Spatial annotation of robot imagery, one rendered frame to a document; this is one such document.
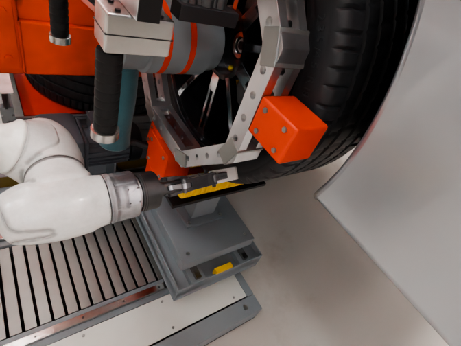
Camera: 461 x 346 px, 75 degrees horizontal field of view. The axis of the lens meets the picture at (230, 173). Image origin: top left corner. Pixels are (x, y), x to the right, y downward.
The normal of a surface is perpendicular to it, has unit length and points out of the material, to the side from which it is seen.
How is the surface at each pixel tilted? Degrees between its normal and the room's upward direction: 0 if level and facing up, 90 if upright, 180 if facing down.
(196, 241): 0
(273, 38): 90
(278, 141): 90
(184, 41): 71
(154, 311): 0
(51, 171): 15
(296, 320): 0
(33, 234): 85
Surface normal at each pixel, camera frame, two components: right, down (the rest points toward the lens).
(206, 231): 0.31, -0.71
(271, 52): -0.80, 0.16
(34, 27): 0.51, 0.69
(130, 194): 0.58, -0.02
